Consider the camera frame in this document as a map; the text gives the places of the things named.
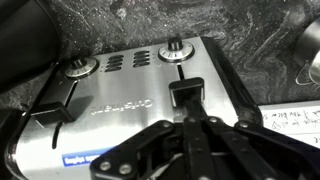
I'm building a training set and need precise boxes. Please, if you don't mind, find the black toaster lever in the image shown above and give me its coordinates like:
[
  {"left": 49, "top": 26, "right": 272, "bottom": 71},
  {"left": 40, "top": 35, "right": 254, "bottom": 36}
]
[
  {"left": 30, "top": 101, "right": 76, "bottom": 129},
  {"left": 168, "top": 76, "right": 206, "bottom": 108}
]

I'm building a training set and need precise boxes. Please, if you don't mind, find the stainless steel toaster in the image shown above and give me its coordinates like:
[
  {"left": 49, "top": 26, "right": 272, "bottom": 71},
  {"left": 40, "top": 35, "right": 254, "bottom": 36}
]
[{"left": 6, "top": 35, "right": 265, "bottom": 180}]

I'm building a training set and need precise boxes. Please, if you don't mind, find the small steel bowl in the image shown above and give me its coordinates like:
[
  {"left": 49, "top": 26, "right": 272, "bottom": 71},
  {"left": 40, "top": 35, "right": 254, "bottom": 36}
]
[{"left": 292, "top": 16, "right": 320, "bottom": 86}]

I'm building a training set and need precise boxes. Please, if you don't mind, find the silver toaster knob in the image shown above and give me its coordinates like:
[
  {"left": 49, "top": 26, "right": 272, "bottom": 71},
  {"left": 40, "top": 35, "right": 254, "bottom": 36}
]
[
  {"left": 63, "top": 56, "right": 100, "bottom": 80},
  {"left": 157, "top": 36, "right": 196, "bottom": 64}
]

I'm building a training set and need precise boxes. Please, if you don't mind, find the laminated paper sign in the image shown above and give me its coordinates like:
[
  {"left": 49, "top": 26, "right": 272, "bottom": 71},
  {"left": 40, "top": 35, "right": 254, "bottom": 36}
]
[{"left": 258, "top": 99, "right": 320, "bottom": 150}]

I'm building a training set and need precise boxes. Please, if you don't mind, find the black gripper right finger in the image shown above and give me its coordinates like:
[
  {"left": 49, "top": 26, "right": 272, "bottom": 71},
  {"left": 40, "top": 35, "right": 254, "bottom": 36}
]
[{"left": 196, "top": 99, "right": 320, "bottom": 180}]

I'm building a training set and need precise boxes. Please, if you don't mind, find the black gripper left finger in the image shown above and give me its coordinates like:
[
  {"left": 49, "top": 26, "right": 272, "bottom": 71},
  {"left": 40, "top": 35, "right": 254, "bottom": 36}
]
[{"left": 89, "top": 99, "right": 219, "bottom": 180}]

